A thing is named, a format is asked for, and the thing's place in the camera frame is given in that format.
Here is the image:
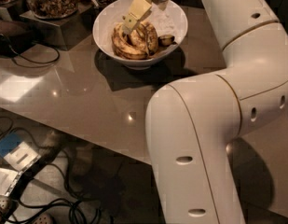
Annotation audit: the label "black appliance on left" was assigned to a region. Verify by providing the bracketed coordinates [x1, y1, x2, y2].
[0, 20, 34, 57]

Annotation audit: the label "glass jar of nuts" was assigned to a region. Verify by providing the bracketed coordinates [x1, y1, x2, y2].
[26, 0, 78, 20]

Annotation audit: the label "white paper sheet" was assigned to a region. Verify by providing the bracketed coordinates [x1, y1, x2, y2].
[0, 168, 19, 197]

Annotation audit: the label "white ceramic bowl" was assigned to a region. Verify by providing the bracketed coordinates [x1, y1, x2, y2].
[92, 0, 188, 70]

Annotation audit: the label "blue and white box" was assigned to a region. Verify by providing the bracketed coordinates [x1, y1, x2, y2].
[0, 133, 41, 171]

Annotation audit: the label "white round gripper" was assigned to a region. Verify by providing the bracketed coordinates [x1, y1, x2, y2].
[123, 0, 168, 35]

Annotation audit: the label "black cables on floor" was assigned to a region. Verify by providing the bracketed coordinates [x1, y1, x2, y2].
[0, 115, 123, 224]

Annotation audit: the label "white paper bowl liner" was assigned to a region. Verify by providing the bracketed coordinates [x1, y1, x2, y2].
[148, 4, 177, 36]

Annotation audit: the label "black cable on table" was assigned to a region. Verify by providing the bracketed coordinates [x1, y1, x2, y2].
[7, 42, 61, 65]

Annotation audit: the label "large curved spotted banana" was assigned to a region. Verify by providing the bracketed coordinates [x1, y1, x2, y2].
[111, 22, 147, 60]

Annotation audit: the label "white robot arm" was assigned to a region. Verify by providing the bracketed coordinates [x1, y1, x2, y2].
[145, 0, 288, 224]

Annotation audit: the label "spotted banana with green stem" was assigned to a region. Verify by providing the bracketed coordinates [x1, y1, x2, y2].
[138, 21, 158, 55]

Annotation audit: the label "middle spotted banana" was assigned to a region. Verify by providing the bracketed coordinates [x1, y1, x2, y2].
[129, 30, 146, 50]

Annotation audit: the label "grey metal stand block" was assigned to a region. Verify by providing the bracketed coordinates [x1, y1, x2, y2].
[21, 4, 96, 50]

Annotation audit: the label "small banana right side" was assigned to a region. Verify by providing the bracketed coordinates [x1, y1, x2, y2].
[158, 35, 174, 47]

